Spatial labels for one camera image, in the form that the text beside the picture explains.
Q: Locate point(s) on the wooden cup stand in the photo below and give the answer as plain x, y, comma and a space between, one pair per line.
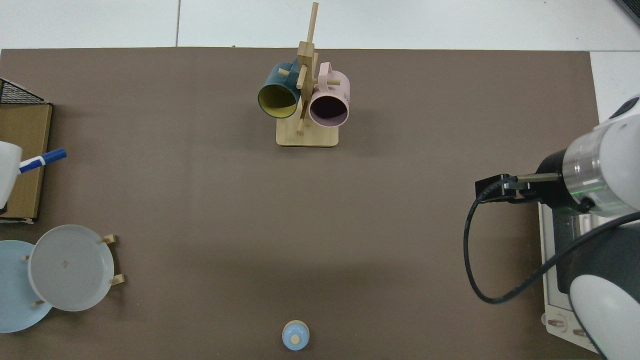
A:
307, 137

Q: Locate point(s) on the grey plate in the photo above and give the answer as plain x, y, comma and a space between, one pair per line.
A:
70, 267

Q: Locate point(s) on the blue and white marker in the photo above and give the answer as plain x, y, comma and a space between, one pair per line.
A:
47, 158

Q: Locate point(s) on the brown table cloth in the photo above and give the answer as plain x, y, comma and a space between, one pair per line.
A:
250, 225

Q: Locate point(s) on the small blue round bell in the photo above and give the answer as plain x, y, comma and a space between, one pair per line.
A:
295, 336

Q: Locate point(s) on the dark teal mug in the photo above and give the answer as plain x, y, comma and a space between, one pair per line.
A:
275, 80

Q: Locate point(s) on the light blue plate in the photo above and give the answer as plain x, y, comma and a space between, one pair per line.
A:
15, 290

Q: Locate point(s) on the wooden plate rack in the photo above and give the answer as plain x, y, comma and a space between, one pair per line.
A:
117, 280

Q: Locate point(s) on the pink mug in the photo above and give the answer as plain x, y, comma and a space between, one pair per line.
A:
335, 95

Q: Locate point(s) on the dark grey flat object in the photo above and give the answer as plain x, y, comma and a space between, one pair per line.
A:
634, 7

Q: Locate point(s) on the pale toaster oven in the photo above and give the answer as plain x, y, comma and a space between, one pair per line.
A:
560, 325

